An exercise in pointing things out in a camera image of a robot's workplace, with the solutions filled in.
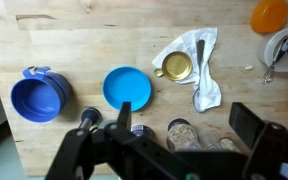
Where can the dark slim bottle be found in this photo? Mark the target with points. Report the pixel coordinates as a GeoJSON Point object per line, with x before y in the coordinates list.
{"type": "Point", "coordinates": [90, 116]}

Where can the small beige nut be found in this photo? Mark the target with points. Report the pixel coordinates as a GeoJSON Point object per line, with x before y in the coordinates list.
{"type": "Point", "coordinates": [249, 67]}

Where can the clear glass jar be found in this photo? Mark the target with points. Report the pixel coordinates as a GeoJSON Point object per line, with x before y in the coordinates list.
{"type": "Point", "coordinates": [209, 140]}

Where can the orange cup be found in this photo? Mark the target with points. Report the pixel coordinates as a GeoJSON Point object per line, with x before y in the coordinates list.
{"type": "Point", "coordinates": [269, 15]}

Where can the gold measuring cup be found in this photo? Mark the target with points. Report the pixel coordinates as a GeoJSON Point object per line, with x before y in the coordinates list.
{"type": "Point", "coordinates": [177, 66]}

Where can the metal spoon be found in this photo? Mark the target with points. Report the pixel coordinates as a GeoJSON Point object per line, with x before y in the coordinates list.
{"type": "Point", "coordinates": [200, 50]}

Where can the small glass jar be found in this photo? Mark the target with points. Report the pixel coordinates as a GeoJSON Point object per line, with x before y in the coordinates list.
{"type": "Point", "coordinates": [229, 144]}

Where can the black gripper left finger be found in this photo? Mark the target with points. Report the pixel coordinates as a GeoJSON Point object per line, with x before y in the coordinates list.
{"type": "Point", "coordinates": [125, 115]}

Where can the metal whisk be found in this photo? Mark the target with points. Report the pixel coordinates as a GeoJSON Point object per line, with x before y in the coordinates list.
{"type": "Point", "coordinates": [269, 75]}

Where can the glass jar with grains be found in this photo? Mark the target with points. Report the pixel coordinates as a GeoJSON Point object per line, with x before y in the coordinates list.
{"type": "Point", "coordinates": [182, 135]}

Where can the dark blue collapsible cup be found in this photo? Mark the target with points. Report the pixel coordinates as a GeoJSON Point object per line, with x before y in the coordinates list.
{"type": "Point", "coordinates": [37, 100]}

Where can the light blue bowl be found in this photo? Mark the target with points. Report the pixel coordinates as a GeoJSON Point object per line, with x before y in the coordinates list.
{"type": "Point", "coordinates": [127, 86]}

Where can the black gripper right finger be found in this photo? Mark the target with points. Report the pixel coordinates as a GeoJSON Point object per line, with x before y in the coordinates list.
{"type": "Point", "coordinates": [247, 126]}

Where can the white cloth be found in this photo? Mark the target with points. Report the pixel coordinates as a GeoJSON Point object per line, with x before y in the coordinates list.
{"type": "Point", "coordinates": [207, 90]}

